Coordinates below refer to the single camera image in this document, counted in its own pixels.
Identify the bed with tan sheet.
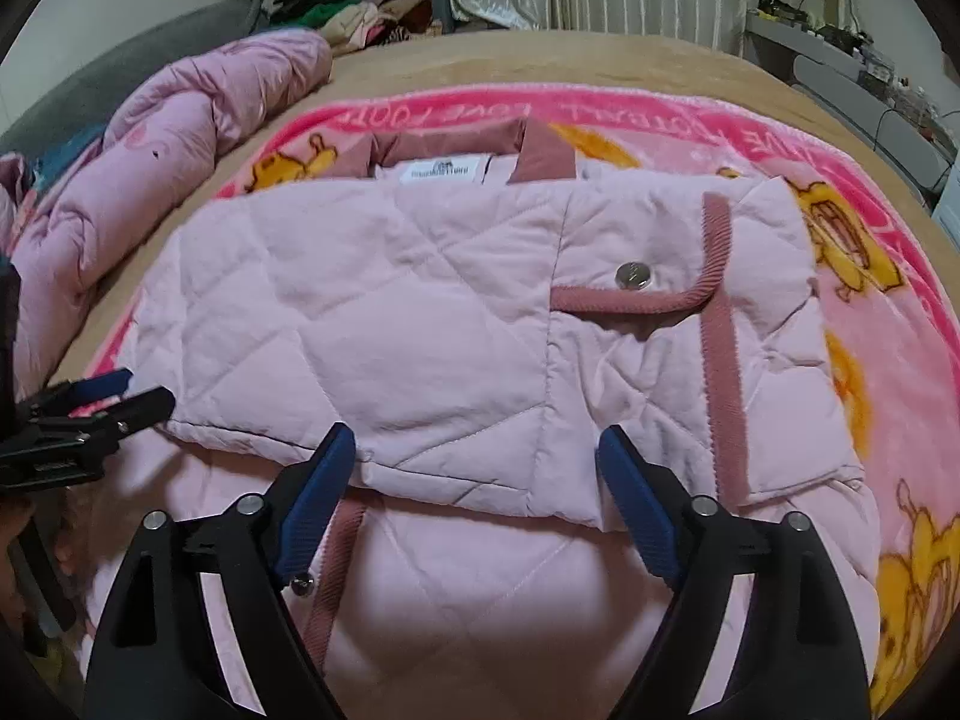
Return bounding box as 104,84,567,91
56,28,960,391

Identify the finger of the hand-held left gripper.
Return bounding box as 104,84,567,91
15,386,177,458
22,367,134,421

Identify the grey desk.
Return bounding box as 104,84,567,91
746,7,901,91

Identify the pink printed blanket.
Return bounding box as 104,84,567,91
86,82,960,720

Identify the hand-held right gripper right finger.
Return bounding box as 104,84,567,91
596,424,875,720

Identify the grey quilted headboard cover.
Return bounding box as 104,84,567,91
0,0,271,158

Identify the pink floral comforter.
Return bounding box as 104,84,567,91
0,28,335,398

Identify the pink quilted jacket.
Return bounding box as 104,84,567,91
82,118,882,720

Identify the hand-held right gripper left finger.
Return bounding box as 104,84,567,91
84,422,357,720

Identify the pile of mixed clothes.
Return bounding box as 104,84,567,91
270,0,451,57

